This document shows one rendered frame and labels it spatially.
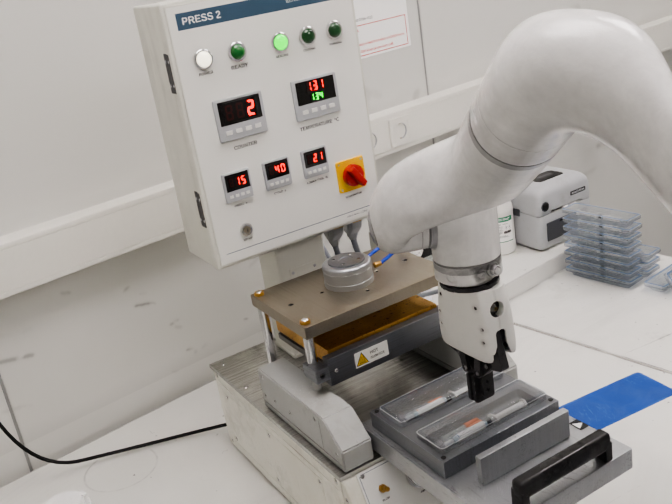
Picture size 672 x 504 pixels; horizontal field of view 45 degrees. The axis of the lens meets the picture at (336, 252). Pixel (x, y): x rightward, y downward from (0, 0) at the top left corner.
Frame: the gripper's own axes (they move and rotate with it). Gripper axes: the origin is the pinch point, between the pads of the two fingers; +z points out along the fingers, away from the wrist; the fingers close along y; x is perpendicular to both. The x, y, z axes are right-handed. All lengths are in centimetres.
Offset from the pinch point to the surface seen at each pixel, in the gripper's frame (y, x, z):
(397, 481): 8.9, 9.6, 15.4
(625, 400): 15, -45, 30
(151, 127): 85, 9, -28
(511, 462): -8.2, 2.9, 6.5
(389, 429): 7.8, 10.2, 5.9
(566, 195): 70, -89, 12
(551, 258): 66, -78, 25
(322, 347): 23.3, 10.5, -1.3
